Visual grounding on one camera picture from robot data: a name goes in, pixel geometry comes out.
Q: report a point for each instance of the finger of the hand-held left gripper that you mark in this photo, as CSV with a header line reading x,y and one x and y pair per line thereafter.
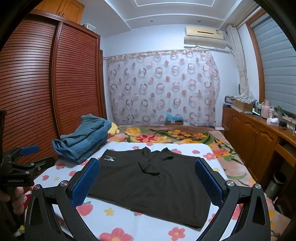
x,y
39,163
29,150

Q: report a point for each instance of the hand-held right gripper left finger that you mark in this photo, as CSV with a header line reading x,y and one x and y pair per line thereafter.
x,y
85,183

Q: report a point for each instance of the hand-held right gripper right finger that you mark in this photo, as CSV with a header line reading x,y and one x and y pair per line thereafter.
x,y
209,183

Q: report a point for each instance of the black t-shirt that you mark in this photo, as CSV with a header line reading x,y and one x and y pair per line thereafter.
x,y
150,190

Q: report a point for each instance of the person's left hand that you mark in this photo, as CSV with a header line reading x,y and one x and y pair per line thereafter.
x,y
16,204

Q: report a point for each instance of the folded blue jeans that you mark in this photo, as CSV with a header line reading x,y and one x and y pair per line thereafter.
x,y
85,136

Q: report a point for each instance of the floral blanket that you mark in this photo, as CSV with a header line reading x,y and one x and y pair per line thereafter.
x,y
185,135

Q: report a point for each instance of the yellow plush toy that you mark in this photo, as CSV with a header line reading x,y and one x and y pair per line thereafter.
x,y
113,130

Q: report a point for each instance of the wooden side cabinet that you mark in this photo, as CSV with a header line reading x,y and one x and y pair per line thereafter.
x,y
249,136

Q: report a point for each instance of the grey trash can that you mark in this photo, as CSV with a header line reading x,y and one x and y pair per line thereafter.
x,y
276,185

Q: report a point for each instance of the strawberry print bed sheet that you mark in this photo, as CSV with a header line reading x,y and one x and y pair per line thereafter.
x,y
138,224

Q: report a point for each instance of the blue item on box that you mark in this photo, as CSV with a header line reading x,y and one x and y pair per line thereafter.
x,y
173,119

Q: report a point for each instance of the open cardboard box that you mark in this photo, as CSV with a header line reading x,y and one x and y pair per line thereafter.
x,y
242,104

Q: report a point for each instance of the white tissue box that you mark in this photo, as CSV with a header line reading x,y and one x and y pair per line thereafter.
x,y
272,121

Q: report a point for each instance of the pink thermos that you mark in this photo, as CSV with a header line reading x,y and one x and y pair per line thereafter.
x,y
265,110

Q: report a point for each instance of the wooden slatted wardrobe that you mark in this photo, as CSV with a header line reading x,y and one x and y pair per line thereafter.
x,y
76,69

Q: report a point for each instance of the green bottle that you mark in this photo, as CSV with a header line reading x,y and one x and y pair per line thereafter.
x,y
279,113

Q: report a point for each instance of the circle patterned sheer curtain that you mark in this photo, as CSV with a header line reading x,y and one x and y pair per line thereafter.
x,y
161,88

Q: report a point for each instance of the tied window curtain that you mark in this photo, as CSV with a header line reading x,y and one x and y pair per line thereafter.
x,y
239,58

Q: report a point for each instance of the grey window blind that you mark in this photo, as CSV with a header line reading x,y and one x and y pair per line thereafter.
x,y
277,69

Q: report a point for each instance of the white storage box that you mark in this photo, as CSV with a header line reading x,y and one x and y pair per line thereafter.
x,y
90,26

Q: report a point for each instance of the beige air conditioner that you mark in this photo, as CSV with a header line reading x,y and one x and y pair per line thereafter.
x,y
203,34

